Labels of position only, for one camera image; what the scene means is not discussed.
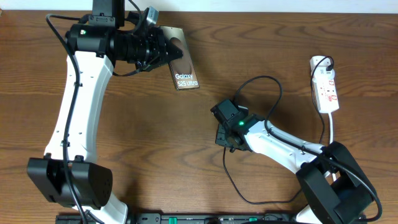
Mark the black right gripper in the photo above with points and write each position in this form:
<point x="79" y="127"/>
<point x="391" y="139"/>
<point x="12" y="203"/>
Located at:
<point x="219" y="139"/>

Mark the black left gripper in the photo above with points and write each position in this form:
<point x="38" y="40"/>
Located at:
<point x="160" y="53"/>

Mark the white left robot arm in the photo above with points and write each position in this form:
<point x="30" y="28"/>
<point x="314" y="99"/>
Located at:
<point x="67" y="173"/>

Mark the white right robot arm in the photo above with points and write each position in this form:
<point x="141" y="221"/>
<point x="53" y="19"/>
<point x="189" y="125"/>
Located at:
<point x="336" y="188"/>

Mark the white power strip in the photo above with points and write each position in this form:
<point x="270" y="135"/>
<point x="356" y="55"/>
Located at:
<point x="323" y="78"/>

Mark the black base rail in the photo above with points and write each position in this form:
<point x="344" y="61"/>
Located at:
<point x="156" y="218"/>

